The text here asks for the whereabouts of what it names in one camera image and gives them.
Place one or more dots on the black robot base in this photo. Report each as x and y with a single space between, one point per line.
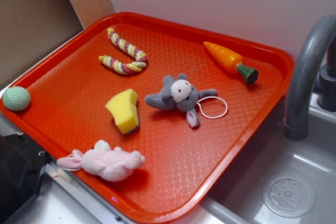
23 164

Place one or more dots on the green textured ball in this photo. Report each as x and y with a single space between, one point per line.
16 99

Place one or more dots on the grey plush donkey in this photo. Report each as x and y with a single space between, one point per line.
180 94

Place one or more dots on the orange plastic tray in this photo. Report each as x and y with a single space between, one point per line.
70 88

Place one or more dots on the yellow sponge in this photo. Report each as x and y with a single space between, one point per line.
123 109

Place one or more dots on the orange plastic carrot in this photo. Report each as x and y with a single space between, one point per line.
232 62

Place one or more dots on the pink plush bunny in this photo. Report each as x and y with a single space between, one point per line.
110 164

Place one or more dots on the grey faucet spout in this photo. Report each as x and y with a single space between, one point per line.
312 56

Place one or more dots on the grey toy sink basin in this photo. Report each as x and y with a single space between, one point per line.
277 180

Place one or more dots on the brown cardboard panel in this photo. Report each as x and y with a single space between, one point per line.
31 29

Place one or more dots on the striped rope toy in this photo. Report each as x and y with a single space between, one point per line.
140 58

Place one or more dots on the dark faucet handle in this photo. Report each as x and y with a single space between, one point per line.
326 99

